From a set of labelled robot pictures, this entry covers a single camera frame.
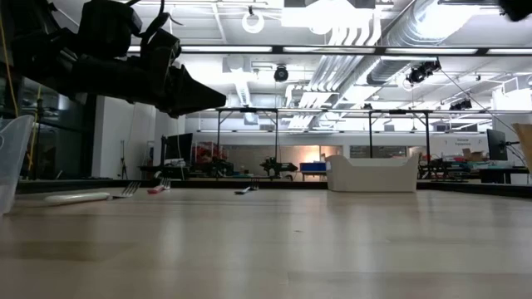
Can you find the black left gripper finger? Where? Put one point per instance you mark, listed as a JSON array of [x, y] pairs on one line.
[[189, 87], [187, 106]]

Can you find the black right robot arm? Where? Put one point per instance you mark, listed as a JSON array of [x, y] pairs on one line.
[[517, 8]]

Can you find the black background robot arm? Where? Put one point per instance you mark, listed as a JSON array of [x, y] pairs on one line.
[[276, 167]]

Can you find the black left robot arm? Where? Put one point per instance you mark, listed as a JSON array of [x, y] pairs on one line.
[[108, 25]]

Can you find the black computer monitor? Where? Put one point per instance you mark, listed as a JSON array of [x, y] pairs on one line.
[[496, 145], [180, 147]]

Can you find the red background equipment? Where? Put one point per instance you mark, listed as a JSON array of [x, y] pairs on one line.
[[203, 153]]

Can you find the clear plastic bin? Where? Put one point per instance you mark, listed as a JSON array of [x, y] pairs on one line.
[[14, 166]]

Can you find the blue storage crate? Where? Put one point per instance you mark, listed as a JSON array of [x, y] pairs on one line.
[[312, 167]]

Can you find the white plastic bin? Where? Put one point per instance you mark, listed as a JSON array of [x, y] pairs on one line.
[[374, 176]]

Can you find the cardboard box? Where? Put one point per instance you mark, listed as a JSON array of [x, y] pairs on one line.
[[471, 154]]

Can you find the cluttered dark desk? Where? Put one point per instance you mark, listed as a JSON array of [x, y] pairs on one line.
[[490, 172]]

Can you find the yellow plastic bin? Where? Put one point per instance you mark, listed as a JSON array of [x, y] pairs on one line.
[[524, 141]]

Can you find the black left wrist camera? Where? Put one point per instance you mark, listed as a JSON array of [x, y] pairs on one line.
[[162, 47]]

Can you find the black metal frame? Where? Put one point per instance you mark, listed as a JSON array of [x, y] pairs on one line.
[[249, 110], [399, 111]]

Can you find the black round camera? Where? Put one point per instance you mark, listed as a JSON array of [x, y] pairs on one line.
[[281, 73]]

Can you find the black frame bar with lights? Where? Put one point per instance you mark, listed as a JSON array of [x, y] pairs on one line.
[[277, 49]]

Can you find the black table edge rail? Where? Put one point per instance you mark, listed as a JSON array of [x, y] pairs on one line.
[[291, 184]]

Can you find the black camera on mount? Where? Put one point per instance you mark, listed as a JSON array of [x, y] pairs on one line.
[[420, 72]]

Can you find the black camera pair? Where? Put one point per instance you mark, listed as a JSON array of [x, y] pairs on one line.
[[460, 105]]

